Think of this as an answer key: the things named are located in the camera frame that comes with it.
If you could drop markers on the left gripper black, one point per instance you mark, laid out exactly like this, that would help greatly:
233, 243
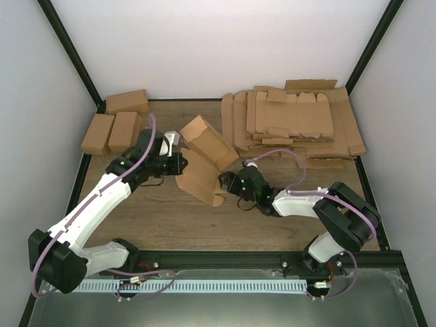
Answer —
177, 167

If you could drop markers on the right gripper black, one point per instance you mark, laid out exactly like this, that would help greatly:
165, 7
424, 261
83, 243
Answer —
230, 176

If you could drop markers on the cardboard box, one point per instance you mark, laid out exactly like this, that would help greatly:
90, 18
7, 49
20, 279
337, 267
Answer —
97, 136
207, 154
133, 101
125, 131

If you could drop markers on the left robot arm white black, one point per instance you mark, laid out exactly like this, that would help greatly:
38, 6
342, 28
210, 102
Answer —
59, 256

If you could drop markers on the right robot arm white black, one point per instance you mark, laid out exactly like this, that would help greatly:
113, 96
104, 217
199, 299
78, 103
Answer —
349, 220

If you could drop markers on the folded cardboard box back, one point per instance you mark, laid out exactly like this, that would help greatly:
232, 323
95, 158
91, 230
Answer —
133, 101

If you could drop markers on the stack of flat cardboard sheets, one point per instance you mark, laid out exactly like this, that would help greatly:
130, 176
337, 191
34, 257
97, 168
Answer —
313, 118

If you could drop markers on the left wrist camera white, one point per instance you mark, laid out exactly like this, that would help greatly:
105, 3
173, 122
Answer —
170, 140

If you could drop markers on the light blue slotted cable duct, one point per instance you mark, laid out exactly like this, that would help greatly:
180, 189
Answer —
205, 286

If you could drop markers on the black aluminium frame rail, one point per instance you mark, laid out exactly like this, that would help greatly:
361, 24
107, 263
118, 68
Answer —
292, 262

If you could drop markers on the left black corner post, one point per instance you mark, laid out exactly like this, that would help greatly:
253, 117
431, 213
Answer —
63, 36

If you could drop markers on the black corner post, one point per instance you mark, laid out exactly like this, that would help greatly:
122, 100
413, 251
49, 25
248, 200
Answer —
375, 39
63, 36

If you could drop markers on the right black corner post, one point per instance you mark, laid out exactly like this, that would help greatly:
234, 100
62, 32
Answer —
375, 39

